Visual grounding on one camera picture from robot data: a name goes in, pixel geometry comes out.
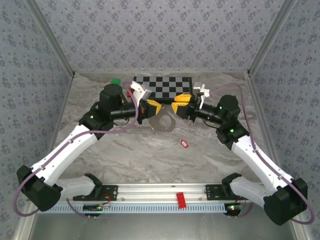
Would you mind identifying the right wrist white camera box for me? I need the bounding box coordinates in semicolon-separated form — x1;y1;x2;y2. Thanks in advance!
193;83;211;99

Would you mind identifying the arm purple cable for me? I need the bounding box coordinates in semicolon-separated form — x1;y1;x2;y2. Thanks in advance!
210;82;315;224
13;81;140;220

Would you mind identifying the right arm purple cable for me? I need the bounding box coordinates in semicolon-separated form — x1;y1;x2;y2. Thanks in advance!
210;82;315;224

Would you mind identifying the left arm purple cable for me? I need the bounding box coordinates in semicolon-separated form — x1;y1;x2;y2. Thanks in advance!
13;81;140;220

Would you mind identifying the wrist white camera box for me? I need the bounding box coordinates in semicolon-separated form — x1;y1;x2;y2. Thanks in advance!
129;81;152;101
193;83;211;99

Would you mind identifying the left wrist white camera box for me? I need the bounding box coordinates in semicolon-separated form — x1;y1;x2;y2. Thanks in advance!
129;81;152;101

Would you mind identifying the clear plastic bag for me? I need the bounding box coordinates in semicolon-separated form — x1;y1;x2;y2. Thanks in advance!
149;104;177;132

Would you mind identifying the black grey chessboard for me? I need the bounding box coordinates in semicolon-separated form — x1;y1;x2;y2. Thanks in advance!
133;76;195;105

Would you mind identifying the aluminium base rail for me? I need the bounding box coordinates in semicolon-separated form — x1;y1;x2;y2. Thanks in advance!
61;182;266;203

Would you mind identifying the pale blue slotted cable duct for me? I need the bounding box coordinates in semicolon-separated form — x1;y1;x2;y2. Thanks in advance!
47;202;227;214

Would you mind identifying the red key tag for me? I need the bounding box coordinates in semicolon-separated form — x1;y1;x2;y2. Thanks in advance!
174;139;190;149

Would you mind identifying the long red toy brick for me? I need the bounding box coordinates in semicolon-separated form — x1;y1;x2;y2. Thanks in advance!
176;192;188;209

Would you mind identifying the aluminium table side rail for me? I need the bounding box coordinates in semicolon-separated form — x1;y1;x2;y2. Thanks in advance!
245;71;283;176
46;72;77;163

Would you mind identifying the aluminium frame post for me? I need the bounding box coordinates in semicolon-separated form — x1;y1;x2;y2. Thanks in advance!
24;0;76;77
246;0;298;76

